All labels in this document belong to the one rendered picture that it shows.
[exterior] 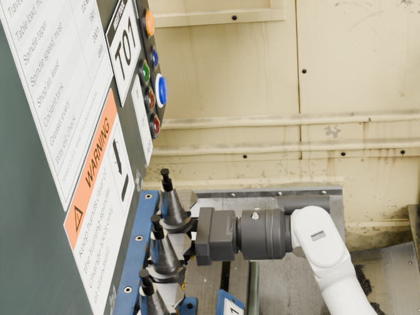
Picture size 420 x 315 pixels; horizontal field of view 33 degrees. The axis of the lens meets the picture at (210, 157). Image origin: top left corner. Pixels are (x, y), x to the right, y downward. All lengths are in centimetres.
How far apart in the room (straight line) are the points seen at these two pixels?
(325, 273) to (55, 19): 80
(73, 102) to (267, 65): 111
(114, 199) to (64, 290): 13
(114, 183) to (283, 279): 118
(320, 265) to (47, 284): 78
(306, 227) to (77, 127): 75
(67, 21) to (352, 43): 111
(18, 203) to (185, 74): 122
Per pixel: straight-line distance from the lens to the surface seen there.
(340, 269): 117
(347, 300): 117
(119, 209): 58
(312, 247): 117
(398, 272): 187
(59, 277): 45
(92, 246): 51
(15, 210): 38
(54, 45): 45
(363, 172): 176
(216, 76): 158
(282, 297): 170
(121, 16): 61
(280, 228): 119
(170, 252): 111
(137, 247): 118
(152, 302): 103
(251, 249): 120
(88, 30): 52
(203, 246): 120
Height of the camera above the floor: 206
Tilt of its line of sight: 39 degrees down
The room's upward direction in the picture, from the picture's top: 8 degrees counter-clockwise
